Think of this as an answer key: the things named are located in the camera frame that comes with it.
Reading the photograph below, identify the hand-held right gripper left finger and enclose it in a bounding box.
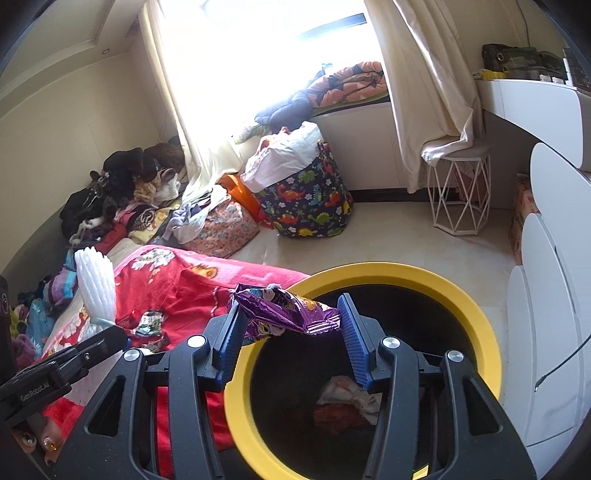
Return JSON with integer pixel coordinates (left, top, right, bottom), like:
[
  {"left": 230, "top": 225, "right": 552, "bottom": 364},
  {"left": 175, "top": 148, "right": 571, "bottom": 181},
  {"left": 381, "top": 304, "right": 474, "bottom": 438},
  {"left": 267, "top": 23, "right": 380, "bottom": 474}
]
[{"left": 69, "top": 302, "right": 247, "bottom": 480}]

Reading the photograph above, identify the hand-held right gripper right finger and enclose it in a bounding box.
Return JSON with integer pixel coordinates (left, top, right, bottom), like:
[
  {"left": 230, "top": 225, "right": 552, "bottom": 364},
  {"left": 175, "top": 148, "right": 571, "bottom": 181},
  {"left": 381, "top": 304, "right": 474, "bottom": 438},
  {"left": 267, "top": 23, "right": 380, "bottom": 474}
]
[{"left": 336, "top": 293, "right": 539, "bottom": 480}]

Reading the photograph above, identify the orange patterned quilt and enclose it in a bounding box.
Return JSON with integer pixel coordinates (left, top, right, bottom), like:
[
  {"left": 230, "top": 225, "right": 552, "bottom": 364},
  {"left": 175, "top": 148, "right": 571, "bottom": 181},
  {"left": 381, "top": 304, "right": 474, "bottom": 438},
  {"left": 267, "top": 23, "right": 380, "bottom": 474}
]
[{"left": 305, "top": 61, "right": 389, "bottom": 108}]

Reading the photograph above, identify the purple snack packet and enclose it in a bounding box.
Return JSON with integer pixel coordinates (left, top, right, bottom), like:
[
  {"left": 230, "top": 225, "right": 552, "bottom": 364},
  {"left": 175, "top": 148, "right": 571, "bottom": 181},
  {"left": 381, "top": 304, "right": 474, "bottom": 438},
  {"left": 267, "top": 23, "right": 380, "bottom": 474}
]
[{"left": 226, "top": 282, "right": 342, "bottom": 344}]

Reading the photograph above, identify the purple blue striped cloth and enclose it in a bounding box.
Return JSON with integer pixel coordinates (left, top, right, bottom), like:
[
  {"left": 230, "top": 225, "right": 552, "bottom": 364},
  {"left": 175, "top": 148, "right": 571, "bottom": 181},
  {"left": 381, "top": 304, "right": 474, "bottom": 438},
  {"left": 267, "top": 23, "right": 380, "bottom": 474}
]
[{"left": 46, "top": 263, "right": 81, "bottom": 308}]

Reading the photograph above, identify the blue patterned cloth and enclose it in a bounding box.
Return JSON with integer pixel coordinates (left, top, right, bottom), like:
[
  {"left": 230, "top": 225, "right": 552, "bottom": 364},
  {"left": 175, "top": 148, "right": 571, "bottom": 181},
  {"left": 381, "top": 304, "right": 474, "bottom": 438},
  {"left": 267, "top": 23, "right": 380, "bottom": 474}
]
[{"left": 25, "top": 298, "right": 58, "bottom": 344}]

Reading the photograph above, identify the red floral blanket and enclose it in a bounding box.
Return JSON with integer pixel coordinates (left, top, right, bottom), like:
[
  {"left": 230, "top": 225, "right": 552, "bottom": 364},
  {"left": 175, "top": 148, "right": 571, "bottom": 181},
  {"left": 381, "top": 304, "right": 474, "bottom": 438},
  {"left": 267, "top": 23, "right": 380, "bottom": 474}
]
[{"left": 41, "top": 244, "right": 311, "bottom": 480}]

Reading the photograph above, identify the person's left hand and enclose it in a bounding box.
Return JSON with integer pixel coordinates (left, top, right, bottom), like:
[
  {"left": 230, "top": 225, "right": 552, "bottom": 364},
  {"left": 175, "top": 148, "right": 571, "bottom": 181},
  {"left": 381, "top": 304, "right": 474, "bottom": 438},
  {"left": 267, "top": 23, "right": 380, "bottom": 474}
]
[{"left": 11, "top": 413, "right": 64, "bottom": 466}]

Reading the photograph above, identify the window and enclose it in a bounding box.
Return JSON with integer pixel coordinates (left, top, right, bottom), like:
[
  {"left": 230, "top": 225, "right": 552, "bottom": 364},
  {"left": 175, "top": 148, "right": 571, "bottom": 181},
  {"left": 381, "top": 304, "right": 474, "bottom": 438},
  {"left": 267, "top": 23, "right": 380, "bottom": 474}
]
[{"left": 157, "top": 0, "right": 384, "bottom": 130}]

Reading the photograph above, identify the beige bed sheet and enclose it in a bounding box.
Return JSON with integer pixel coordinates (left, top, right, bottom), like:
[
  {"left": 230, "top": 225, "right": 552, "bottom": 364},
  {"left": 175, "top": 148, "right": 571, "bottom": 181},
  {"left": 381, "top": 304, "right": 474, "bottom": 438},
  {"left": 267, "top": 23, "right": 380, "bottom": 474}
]
[{"left": 41, "top": 237, "right": 144, "bottom": 356}]

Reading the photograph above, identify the red plastic bag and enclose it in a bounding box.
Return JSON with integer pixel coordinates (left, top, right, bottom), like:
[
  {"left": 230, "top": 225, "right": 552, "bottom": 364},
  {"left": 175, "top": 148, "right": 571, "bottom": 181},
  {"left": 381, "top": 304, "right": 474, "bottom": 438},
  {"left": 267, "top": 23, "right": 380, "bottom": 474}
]
[{"left": 314, "top": 401, "right": 370, "bottom": 437}]

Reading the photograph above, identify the white desk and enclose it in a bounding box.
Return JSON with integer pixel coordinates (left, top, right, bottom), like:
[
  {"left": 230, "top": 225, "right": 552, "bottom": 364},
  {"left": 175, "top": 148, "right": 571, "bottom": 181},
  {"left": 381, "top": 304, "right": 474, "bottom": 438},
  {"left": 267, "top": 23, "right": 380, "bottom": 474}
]
[{"left": 475, "top": 78, "right": 591, "bottom": 174}]

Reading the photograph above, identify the pink floral fabric bag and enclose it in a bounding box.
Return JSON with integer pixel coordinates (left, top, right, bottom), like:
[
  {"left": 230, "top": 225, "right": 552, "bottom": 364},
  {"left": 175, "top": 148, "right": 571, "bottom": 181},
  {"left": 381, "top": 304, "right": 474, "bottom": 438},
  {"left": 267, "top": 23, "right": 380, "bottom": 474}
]
[{"left": 182, "top": 196, "right": 260, "bottom": 260}]

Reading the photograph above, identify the white rounded cabinet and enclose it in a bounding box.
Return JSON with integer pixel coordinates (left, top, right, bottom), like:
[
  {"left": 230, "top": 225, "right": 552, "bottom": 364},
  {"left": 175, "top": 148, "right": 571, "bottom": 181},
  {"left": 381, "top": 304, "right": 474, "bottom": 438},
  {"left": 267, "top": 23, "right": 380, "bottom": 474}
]
[{"left": 505, "top": 142, "right": 591, "bottom": 467}]

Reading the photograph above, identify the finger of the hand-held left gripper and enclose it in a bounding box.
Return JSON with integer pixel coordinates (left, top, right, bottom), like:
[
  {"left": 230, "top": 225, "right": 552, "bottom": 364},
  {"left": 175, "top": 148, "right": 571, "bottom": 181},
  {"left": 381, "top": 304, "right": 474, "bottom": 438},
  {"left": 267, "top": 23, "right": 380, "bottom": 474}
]
[{"left": 41, "top": 325, "right": 129, "bottom": 370}]

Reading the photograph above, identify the dinosaur-print laundry basket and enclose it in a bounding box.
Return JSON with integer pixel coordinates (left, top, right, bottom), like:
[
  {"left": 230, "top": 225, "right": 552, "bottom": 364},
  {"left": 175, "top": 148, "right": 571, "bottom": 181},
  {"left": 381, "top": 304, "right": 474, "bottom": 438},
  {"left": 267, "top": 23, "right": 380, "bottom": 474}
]
[{"left": 253, "top": 143, "right": 354, "bottom": 240}]

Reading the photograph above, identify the yellow-rimmed black trash bin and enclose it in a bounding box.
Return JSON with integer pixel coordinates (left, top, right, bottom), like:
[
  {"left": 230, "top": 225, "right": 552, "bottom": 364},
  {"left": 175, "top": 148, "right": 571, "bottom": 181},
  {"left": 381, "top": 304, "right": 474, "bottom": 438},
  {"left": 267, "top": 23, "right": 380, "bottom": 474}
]
[{"left": 223, "top": 264, "right": 503, "bottom": 480}]

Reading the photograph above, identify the white printed plastic wrapper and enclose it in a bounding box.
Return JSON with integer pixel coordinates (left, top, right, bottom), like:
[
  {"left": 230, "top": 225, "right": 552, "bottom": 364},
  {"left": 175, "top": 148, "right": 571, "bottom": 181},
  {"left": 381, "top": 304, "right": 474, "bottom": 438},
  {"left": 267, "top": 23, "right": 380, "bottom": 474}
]
[{"left": 316, "top": 375, "right": 384, "bottom": 423}]

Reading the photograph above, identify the purple fuzzy cloth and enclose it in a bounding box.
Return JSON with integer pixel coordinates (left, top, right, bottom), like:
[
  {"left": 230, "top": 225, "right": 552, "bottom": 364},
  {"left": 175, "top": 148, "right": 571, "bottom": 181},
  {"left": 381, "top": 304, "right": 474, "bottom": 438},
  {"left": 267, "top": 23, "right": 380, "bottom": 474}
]
[{"left": 11, "top": 332, "right": 40, "bottom": 370}]

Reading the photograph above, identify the brown beige patterned blanket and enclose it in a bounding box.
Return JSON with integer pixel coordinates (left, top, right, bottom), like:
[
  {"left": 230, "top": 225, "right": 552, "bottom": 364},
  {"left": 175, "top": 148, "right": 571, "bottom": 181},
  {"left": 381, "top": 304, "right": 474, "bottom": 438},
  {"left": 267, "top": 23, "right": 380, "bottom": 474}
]
[{"left": 129, "top": 205, "right": 178, "bottom": 243}]

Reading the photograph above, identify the white foam fruit net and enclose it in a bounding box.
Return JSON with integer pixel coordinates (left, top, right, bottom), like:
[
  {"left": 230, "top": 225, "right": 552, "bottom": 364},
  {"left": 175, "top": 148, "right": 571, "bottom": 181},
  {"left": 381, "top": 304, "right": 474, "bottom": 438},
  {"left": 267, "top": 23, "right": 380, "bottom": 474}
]
[{"left": 75, "top": 247, "right": 117, "bottom": 328}]

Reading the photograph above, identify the cream curtain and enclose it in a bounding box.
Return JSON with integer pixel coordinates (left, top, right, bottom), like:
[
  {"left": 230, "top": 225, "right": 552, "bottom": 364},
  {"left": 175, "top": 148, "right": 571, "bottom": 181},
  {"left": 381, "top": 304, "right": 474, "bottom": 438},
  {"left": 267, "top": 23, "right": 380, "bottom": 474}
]
[
  {"left": 139, "top": 0, "right": 259, "bottom": 204},
  {"left": 365, "top": 0, "right": 485, "bottom": 195}
]

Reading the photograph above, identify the orange bag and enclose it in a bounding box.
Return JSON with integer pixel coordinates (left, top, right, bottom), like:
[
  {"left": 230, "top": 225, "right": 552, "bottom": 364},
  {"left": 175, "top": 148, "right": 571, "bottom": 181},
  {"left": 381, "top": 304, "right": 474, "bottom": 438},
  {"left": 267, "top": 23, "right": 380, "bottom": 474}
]
[{"left": 219, "top": 173, "right": 271, "bottom": 227}]

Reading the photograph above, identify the dark jacket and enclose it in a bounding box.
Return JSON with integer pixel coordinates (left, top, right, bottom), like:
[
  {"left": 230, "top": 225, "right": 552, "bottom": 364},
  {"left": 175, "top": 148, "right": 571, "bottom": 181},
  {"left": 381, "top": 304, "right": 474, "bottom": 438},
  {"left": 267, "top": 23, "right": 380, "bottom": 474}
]
[{"left": 254, "top": 90, "right": 315, "bottom": 134}]

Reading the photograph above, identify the white lavender garment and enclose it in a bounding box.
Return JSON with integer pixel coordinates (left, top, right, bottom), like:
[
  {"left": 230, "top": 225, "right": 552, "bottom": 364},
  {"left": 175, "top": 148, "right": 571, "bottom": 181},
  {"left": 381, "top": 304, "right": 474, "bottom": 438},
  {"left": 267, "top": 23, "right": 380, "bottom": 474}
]
[{"left": 164, "top": 185, "right": 227, "bottom": 243}]

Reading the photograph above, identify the pile of dark clothes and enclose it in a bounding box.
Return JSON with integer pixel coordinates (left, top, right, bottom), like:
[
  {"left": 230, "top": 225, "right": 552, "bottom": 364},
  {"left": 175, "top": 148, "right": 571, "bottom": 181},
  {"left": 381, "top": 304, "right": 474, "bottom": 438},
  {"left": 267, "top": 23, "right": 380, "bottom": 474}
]
[{"left": 60, "top": 143, "right": 185, "bottom": 241}]

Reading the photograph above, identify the dark red cloth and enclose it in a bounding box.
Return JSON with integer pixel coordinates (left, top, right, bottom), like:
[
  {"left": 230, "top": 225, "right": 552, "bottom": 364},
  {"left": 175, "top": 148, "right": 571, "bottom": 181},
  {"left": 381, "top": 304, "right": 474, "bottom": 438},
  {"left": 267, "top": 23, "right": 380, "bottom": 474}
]
[{"left": 95, "top": 220, "right": 132, "bottom": 254}]

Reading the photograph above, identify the green white cloth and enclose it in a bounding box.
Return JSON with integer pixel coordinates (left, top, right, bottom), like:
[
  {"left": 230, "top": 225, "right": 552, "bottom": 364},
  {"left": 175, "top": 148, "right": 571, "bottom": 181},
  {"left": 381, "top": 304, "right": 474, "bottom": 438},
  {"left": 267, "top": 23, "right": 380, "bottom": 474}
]
[{"left": 231, "top": 121, "right": 271, "bottom": 145}]

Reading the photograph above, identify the white wire stool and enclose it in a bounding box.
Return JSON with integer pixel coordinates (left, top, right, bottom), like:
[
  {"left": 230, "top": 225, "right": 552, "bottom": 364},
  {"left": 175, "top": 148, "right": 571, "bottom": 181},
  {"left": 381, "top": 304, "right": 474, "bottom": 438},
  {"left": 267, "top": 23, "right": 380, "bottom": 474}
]
[{"left": 427, "top": 141, "right": 492, "bottom": 237}]

